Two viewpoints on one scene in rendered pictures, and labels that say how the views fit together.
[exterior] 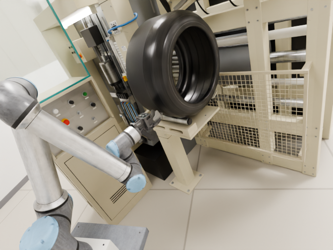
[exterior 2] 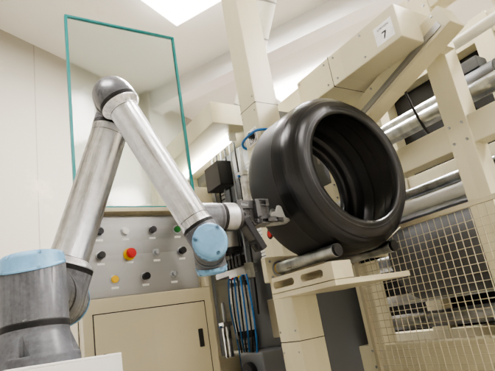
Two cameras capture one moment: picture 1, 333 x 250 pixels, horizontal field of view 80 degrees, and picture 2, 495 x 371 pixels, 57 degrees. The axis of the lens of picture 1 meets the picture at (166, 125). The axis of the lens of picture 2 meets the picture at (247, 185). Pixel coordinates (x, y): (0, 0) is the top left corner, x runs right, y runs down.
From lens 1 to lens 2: 0.96 m
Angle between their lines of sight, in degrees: 47
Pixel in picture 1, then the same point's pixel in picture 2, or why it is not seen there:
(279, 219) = not seen: outside the picture
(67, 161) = (99, 316)
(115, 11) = (258, 115)
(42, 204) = not seen: hidden behind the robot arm
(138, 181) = (216, 232)
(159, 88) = (288, 160)
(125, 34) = not seen: hidden behind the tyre
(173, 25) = (323, 102)
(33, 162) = (86, 181)
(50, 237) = (51, 255)
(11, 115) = (110, 87)
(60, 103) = (136, 224)
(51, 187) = (83, 230)
